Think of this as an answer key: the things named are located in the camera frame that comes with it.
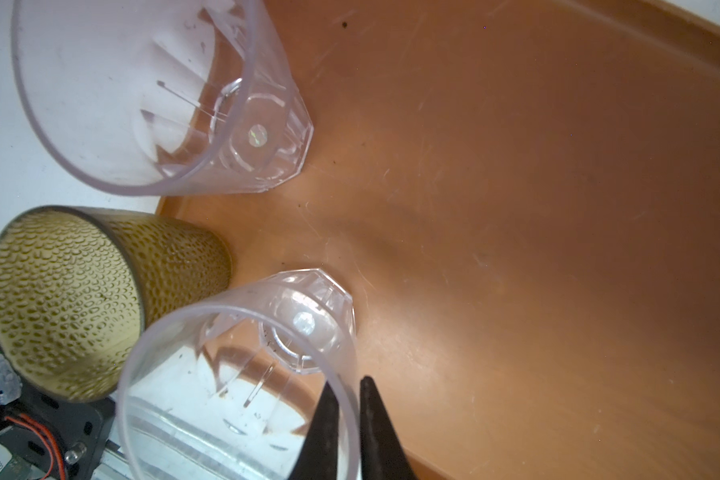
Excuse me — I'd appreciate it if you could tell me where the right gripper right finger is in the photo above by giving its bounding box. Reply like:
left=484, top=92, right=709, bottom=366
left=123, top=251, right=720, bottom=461
left=359, top=376, right=417, bottom=480

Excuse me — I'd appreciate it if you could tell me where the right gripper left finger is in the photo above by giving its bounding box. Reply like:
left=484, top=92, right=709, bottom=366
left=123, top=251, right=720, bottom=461
left=288, top=383, right=340, bottom=480

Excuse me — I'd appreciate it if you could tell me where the clear glass back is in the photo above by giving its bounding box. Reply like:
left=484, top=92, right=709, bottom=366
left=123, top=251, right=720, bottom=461
left=116, top=268, right=361, bottom=479

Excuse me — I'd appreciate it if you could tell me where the brown plastic tray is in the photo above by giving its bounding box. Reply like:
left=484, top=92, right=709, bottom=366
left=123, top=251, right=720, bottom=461
left=159, top=1, right=720, bottom=479

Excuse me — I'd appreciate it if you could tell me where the short amber textured glass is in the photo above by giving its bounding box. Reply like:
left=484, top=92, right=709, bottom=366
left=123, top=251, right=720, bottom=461
left=0, top=206, right=234, bottom=402

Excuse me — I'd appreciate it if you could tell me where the clear faceted glass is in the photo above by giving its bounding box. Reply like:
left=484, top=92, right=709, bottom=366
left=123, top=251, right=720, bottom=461
left=11, top=1, right=314, bottom=196

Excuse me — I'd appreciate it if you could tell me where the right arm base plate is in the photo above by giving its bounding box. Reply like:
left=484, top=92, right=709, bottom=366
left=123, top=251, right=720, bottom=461
left=0, top=355, right=115, bottom=479

